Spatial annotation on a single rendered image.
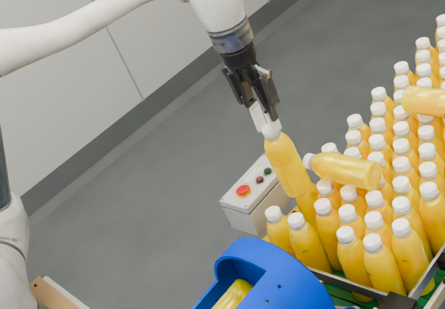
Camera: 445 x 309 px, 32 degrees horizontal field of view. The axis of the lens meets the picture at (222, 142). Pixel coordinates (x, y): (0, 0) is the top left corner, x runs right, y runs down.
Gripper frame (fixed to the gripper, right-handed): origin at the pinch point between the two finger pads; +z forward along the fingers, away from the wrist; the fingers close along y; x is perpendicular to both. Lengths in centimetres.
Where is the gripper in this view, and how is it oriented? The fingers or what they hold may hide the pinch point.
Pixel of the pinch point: (265, 118)
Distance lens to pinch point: 176.2
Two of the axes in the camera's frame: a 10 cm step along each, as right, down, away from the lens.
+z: 3.5, 7.7, 5.3
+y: 7.1, 1.6, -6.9
